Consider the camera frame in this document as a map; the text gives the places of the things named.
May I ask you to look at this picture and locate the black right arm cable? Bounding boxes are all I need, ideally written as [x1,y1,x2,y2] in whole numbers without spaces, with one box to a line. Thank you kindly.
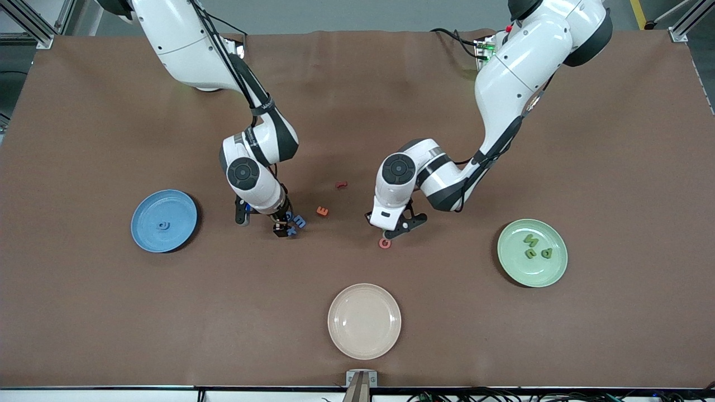
[190,0,290,208]

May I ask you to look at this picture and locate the cream plate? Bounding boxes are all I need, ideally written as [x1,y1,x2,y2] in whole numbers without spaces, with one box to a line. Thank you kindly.
[327,283,402,361]

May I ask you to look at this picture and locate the light green plate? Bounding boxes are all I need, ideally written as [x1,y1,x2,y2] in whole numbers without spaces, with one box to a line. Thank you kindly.
[497,218,569,289]

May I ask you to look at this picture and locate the aluminium frame post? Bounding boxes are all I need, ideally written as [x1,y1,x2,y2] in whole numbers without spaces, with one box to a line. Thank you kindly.
[0,0,76,50]
[668,0,715,44]

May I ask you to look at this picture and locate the brown table mat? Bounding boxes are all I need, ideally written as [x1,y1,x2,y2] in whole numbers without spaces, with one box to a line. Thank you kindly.
[0,28,715,390]

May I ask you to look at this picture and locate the blue plate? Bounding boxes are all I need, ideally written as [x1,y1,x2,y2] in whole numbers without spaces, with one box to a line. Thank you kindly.
[130,189,198,253]

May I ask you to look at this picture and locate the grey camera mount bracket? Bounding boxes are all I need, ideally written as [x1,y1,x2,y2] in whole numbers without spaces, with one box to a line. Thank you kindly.
[345,369,378,402]

